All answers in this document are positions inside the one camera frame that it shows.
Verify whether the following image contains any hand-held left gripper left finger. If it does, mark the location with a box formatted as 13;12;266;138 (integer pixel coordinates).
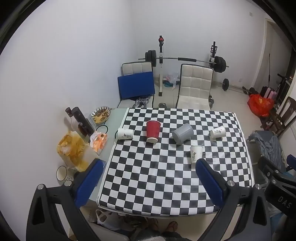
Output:
26;158;107;241

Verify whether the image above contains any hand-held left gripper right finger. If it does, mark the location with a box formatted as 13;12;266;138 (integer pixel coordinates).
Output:
195;158;272;241

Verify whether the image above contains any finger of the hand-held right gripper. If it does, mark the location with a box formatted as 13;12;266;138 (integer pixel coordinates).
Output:
257;156;286;181

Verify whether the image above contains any white printed paper cup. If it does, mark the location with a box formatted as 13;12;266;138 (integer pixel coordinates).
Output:
117;128;134;140
190;145;203;164
210;126;226;139

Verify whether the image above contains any grey plastic cup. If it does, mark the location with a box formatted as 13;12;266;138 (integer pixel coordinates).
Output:
172;123;194;143

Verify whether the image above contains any red paper cup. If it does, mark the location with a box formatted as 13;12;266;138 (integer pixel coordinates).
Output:
146;120;162;143

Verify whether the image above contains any grey cloth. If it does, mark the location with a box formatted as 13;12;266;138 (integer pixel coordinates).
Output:
246;130;285;171

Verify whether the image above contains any white mug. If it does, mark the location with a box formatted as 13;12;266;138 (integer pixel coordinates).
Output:
56;166;68;181

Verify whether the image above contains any clear bag of chips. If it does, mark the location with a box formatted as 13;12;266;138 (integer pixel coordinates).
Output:
56;131;93;172

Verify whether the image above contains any crumpled white plastic bag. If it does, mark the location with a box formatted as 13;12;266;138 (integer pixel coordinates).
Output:
95;209;121;230

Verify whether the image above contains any orange snack packet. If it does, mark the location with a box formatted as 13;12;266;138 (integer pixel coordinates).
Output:
89;131;109;155

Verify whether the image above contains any dark wooden chair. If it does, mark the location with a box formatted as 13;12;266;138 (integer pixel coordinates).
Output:
260;96;296;136

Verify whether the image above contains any person's foot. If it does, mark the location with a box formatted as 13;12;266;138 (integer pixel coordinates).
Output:
165;221;179;233

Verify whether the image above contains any black white checkered mat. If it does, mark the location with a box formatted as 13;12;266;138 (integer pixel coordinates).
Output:
97;107;255;217

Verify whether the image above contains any red plastic bag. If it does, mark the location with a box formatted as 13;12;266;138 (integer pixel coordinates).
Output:
248;94;275;117

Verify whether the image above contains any tall black bottle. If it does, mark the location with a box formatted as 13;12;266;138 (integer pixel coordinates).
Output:
71;107;94;136

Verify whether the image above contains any patterned bowl with food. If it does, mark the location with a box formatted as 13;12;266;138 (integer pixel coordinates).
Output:
90;106;112;123

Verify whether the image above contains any pink suitcase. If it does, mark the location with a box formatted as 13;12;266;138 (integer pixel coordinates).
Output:
260;86;277;99

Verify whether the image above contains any small black dumbbell bar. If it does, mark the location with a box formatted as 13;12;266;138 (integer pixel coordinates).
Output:
222;78;255;94

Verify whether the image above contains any long thin stick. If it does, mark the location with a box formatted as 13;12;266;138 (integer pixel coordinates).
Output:
268;53;272;89

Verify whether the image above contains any white padded chair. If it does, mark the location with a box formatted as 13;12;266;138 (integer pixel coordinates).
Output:
121;62;153;76
175;64;214;109

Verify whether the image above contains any blue chair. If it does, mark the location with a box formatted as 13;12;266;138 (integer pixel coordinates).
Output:
117;71;156;108

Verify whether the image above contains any black barbell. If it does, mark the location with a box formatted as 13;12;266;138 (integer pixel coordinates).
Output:
138;50;230;73

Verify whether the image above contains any white barbell rack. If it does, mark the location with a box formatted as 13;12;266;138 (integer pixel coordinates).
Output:
157;35;218;97

